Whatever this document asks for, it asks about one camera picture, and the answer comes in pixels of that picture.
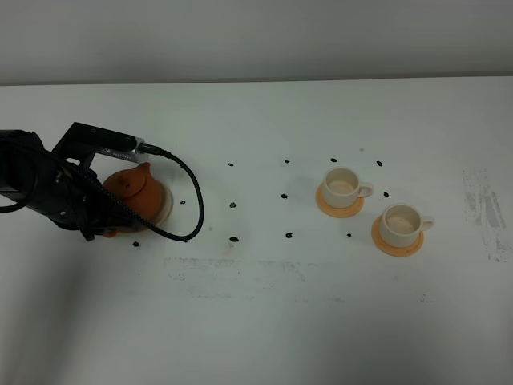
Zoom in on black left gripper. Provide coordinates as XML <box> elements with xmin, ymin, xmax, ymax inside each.
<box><xmin>40</xmin><ymin>160</ymin><xmax>120</xmax><ymax>241</ymax></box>

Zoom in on brown clay teapot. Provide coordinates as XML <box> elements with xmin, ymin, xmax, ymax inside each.
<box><xmin>103</xmin><ymin>162</ymin><xmax>160</xmax><ymax>220</ymax></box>

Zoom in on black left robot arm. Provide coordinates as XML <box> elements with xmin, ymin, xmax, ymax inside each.
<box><xmin>1</xmin><ymin>130</ymin><xmax>123</xmax><ymax>241</ymax></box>

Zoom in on beige round teapot coaster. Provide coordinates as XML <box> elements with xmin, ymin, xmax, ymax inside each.
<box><xmin>142</xmin><ymin>183</ymin><xmax>173</xmax><ymax>226</ymax></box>

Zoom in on orange saucer far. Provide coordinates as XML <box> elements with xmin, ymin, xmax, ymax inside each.
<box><xmin>315</xmin><ymin>183</ymin><xmax>366</xmax><ymax>219</ymax></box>

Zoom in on orange saucer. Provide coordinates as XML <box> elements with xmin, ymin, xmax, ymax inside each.
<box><xmin>315</xmin><ymin>183</ymin><xmax>366</xmax><ymax>219</ymax></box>
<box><xmin>370</xmin><ymin>217</ymin><xmax>425</xmax><ymax>257</ymax></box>

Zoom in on white teacup far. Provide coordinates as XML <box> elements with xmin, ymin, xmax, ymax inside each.
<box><xmin>321</xmin><ymin>167</ymin><xmax>374</xmax><ymax>209</ymax></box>

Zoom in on white teacup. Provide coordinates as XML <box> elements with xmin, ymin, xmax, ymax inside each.
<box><xmin>321</xmin><ymin>167</ymin><xmax>374</xmax><ymax>209</ymax></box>
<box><xmin>378</xmin><ymin>204</ymin><xmax>434</xmax><ymax>248</ymax></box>

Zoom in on orange saucer near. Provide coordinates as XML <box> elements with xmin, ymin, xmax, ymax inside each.
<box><xmin>370</xmin><ymin>217</ymin><xmax>425</xmax><ymax>257</ymax></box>

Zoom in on white teacup near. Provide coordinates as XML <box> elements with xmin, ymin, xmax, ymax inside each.
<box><xmin>378</xmin><ymin>204</ymin><xmax>434</xmax><ymax>248</ymax></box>

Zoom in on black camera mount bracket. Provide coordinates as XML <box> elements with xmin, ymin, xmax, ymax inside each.
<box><xmin>52</xmin><ymin>122</ymin><xmax>134</xmax><ymax>169</ymax></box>

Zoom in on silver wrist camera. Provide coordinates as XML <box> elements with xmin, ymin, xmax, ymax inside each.
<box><xmin>96</xmin><ymin>137</ymin><xmax>149</xmax><ymax>164</ymax></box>

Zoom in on black braided camera cable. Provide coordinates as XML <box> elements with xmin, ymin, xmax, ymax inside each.
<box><xmin>0</xmin><ymin>134</ymin><xmax>205</xmax><ymax>242</ymax></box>

